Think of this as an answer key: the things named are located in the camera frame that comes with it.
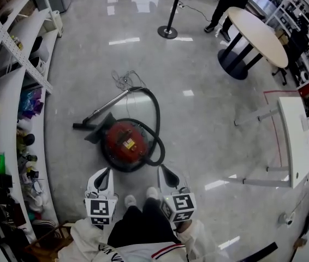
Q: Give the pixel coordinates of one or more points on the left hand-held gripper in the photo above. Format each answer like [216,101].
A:
[100,210]

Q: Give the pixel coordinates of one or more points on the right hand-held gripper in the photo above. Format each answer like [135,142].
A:
[181,205]

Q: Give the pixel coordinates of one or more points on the red vacuum cleaner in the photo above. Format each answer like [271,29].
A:
[123,143]

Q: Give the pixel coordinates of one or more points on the person's right forearm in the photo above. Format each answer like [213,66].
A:
[198,241]

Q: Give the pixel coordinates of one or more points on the person's left forearm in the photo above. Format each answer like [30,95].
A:
[83,239]

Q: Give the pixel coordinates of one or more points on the person's right white shoe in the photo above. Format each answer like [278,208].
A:
[152,192]

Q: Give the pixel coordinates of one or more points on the person's white shoe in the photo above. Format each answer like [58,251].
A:
[152,192]
[130,201]

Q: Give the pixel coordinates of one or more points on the person's left white shoe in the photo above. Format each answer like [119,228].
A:
[130,201]

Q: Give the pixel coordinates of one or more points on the person's black trousers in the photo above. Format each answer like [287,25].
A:
[138,228]

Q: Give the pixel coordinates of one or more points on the person's white jacket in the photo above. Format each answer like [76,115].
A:
[143,254]

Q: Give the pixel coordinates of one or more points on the wooden chair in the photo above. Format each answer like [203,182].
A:
[50,244]

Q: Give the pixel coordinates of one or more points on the black rounded cap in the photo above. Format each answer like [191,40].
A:
[29,140]

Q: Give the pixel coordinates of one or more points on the purple foil bundle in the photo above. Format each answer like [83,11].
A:
[31,105]

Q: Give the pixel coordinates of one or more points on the black head rig bar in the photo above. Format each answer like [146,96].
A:
[261,251]

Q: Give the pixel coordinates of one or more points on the white metal shelving unit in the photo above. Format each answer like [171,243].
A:
[9,105]

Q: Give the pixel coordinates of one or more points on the white round floor device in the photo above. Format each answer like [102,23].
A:
[288,220]

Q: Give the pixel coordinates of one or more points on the white rectangular desk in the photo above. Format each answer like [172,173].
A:
[296,135]

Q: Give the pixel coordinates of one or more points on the white printed cup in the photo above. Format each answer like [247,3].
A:
[38,64]

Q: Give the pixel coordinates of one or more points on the black coat stand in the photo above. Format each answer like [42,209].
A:
[171,18]

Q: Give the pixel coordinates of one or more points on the red bin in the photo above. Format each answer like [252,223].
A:
[307,89]

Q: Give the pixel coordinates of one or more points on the white waste bin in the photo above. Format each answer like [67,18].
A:
[57,22]

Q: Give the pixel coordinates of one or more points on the round beige table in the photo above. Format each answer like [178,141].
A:
[255,34]

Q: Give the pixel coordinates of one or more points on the black office chair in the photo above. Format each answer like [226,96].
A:
[296,48]

